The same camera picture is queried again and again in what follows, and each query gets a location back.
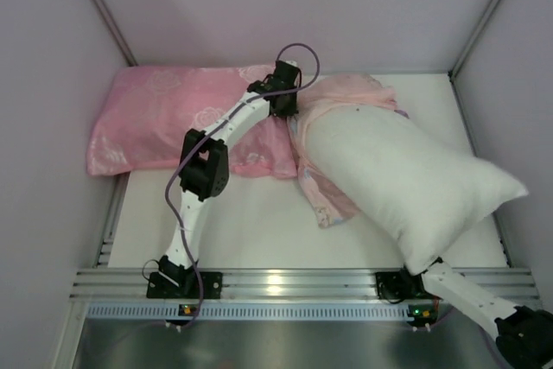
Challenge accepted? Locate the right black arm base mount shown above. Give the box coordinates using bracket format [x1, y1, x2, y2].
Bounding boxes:
[375, 269, 431, 304]

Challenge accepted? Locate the purple princess print pillowcase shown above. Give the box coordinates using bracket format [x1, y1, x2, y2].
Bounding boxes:
[288, 73, 408, 228]

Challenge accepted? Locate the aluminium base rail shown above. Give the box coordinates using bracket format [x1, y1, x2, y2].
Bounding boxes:
[70, 268, 539, 302]

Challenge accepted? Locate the aluminium corner post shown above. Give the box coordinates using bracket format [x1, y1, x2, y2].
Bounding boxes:
[90, 0, 138, 67]
[448, 0, 504, 83]

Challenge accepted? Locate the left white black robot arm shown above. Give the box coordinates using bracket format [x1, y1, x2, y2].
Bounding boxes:
[158, 60, 302, 289]

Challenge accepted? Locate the right aluminium corner post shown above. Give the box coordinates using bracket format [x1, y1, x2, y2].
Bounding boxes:
[448, 0, 504, 83]

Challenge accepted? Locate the pink rose pattern pillow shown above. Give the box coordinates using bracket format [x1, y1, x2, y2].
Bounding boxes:
[86, 65, 297, 179]

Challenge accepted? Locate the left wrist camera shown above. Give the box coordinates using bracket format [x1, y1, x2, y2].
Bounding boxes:
[276, 59, 298, 67]

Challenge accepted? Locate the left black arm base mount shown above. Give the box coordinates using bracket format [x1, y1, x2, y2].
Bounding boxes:
[146, 270, 223, 300]

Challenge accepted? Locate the slotted grey cable duct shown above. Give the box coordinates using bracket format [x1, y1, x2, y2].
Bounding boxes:
[86, 302, 414, 321]

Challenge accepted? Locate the left aluminium corner post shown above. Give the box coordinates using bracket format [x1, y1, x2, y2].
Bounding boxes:
[90, 0, 138, 67]

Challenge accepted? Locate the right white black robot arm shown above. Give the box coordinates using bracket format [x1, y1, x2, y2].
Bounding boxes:
[421, 262, 552, 368]

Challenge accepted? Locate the white pillow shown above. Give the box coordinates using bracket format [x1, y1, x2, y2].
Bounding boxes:
[319, 107, 528, 275]

